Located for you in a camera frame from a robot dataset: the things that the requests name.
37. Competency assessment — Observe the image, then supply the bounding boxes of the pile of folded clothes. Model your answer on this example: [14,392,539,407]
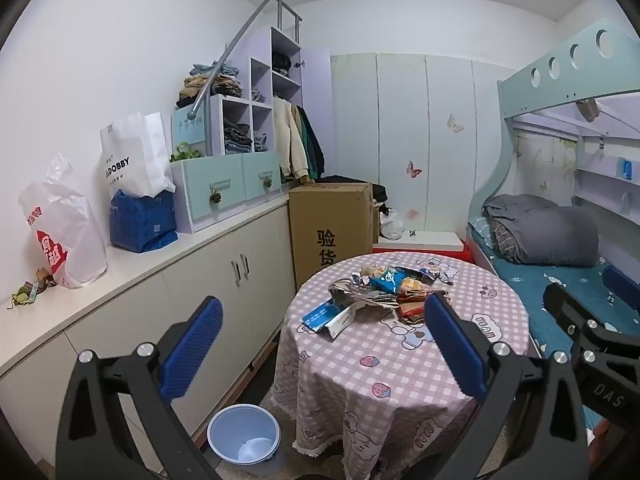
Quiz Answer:
[176,61,243,109]

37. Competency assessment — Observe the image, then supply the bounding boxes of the white paper bag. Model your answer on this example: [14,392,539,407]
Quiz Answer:
[100,111,177,198]

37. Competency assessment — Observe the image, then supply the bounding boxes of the teal bed sheet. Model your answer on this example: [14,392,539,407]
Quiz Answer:
[469,217,640,361]

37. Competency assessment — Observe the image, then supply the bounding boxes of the cream hanging jacket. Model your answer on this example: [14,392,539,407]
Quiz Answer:
[272,97,309,182]

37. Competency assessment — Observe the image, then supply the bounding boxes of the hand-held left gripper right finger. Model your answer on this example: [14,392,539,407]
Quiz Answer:
[400,292,591,480]

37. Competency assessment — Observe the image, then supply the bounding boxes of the blue snack packet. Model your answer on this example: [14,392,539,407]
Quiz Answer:
[369,266,417,295]

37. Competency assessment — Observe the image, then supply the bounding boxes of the tall cardboard box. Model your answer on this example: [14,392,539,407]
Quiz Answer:
[288,182,376,291]

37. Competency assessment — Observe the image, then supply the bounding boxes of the brown paper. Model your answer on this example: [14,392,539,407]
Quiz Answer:
[328,280,401,312]

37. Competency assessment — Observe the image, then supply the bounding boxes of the folded jeans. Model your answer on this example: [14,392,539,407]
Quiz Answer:
[222,117,269,155]

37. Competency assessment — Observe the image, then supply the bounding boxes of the white wardrobe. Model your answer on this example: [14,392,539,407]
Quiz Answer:
[330,52,518,246]

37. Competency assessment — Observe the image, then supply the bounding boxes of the dark green hanging jacket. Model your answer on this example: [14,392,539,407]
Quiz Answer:
[295,105,326,184]

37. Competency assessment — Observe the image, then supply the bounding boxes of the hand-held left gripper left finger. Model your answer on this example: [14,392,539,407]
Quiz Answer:
[55,296,224,480]

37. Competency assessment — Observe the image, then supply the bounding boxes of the blue and white carton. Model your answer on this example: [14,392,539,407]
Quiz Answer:
[301,297,359,342]

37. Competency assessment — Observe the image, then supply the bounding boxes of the long white low cabinet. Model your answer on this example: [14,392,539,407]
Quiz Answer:
[0,191,298,480]

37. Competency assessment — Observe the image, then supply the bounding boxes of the blue plastic waste bin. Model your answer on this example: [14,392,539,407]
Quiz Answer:
[206,404,282,478]

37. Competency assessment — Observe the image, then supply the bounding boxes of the red and white box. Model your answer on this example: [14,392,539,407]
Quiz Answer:
[372,231,471,263]

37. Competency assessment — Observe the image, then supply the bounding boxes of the mint green drawer unit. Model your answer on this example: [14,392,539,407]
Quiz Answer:
[170,152,291,234]

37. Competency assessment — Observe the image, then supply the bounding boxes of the small white plastic bag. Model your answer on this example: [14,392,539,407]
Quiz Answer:
[379,209,405,241]

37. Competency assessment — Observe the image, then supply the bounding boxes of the white plastic bag red print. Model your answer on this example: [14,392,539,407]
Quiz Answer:
[18,152,108,290]

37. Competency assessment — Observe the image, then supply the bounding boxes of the round table pink checked tablecloth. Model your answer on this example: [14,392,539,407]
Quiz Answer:
[272,251,531,476]

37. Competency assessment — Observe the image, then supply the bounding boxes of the mint green bunk bed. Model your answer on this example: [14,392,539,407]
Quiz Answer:
[467,17,640,426]

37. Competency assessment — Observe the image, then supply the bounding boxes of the pale blue box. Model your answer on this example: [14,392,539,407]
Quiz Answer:
[171,106,209,155]

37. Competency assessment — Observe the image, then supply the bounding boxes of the dark brown snack wrapper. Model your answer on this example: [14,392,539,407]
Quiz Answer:
[397,292,450,324]

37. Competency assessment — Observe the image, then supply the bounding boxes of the blue woven bag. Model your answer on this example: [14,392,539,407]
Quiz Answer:
[110,189,178,253]

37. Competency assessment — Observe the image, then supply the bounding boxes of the black clothing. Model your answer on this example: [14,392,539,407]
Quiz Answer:
[320,175,389,207]

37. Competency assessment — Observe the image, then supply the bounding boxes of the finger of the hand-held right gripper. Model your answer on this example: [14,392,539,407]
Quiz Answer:
[602,265,640,313]
[543,282,608,356]

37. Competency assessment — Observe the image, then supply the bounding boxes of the small wrappers on cabinet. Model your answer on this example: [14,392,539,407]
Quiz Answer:
[9,267,57,307]

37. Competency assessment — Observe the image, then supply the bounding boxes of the grey duvet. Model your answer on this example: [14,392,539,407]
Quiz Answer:
[482,194,599,267]

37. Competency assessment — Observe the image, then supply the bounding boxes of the green artificial vine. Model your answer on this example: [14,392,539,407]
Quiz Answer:
[171,142,202,163]

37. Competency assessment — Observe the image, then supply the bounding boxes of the lilac white shelf unit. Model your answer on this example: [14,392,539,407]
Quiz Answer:
[210,26,333,181]

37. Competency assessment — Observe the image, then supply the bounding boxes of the grey metal handrail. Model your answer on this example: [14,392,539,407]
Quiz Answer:
[187,0,303,121]

